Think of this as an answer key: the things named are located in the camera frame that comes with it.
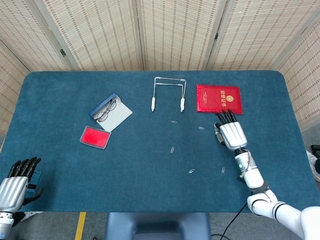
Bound open blue glasses case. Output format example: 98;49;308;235
89;93;134;133

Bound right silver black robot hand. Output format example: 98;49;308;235
213;108;249;152

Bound small dark blue box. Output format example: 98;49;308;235
26;170;43;194

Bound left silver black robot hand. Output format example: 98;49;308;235
0;156;44;213

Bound light patterned cloth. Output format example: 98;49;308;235
306;149;320;182

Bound black framed eyeglasses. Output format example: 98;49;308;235
96;99;118;123

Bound blue table cloth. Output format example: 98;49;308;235
0;70;316;214

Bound blue robot body front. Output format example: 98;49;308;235
104;212;212;240

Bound black cable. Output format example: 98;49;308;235
211;201;248;240

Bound red certificate folder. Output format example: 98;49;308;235
195;84;244;116

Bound red ink pad box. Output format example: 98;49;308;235
79;125;112;151

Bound woven bamboo screen panel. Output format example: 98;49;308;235
206;0;320;72
0;0;79;72
33;0;145;72
0;41;31;137
136;0;230;72
275;22;320;131

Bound white wire book stand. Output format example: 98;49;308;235
150;76;188;113

